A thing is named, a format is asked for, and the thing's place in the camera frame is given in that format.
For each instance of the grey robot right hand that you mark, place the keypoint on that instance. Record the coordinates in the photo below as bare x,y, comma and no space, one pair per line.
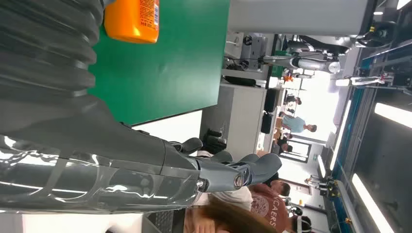
96,154

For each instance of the grey cabinet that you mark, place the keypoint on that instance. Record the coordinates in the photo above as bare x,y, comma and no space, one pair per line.
238,119

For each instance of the seated person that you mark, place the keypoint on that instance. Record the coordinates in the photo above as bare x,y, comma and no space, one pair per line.
231,218

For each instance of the person in red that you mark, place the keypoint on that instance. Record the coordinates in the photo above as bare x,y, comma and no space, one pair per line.
270,205

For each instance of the person in teal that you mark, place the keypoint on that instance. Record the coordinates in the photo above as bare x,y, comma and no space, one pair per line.
294,123

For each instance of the person with headset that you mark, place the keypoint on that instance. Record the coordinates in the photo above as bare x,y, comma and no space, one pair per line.
302,224

